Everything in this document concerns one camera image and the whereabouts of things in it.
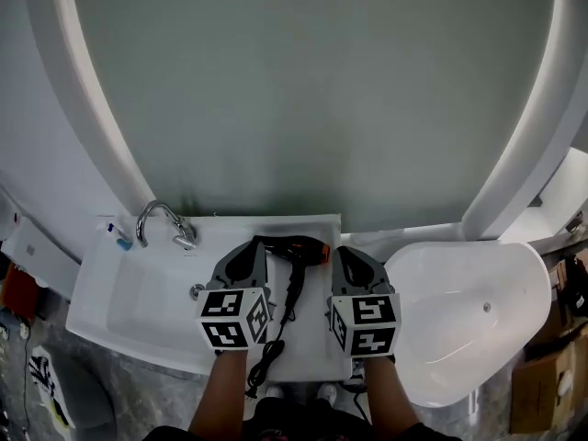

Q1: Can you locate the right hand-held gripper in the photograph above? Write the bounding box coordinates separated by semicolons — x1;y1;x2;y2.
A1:
326;245;401;358

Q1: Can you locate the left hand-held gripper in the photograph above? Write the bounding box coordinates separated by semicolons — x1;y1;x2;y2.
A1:
195;240;277;352

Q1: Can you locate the black and orange hair dryer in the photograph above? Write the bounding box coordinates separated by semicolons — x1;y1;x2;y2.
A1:
245;234;333;401

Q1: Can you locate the white ceramic washbasin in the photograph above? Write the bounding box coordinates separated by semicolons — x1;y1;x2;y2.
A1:
65;212;355;383

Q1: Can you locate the person's left forearm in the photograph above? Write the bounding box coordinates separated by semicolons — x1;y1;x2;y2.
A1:
187;349;252;441

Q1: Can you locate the person's right forearm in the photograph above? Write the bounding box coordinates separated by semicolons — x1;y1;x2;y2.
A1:
362;356;422;441

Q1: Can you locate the white bathtub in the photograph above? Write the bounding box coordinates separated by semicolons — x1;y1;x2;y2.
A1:
383;240;552;408

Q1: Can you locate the chrome faucet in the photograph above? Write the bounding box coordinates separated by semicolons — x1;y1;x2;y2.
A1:
135;199;198;251

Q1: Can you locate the blue and white tube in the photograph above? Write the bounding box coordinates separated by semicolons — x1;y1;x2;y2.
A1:
106;221;134;252

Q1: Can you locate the person's black shirt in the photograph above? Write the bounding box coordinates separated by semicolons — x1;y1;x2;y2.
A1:
141;395;460;441

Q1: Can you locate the small cardboard box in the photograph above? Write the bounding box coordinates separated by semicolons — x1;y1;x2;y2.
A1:
527;291;575;348

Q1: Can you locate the large cardboard box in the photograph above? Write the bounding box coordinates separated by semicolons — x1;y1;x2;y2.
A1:
508;323;588;435

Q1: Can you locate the black device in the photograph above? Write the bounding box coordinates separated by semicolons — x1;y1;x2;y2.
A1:
562;254;588;316

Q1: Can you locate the red box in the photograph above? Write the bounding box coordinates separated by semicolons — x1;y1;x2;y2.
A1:
0;262;42;321

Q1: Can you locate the white object on box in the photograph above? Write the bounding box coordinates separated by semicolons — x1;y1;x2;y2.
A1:
555;369;574;397

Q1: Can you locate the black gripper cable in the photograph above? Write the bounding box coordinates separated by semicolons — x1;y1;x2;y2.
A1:
353;390;373;422

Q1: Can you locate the white arched frame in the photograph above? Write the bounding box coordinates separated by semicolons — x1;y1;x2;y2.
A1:
22;0;588;243

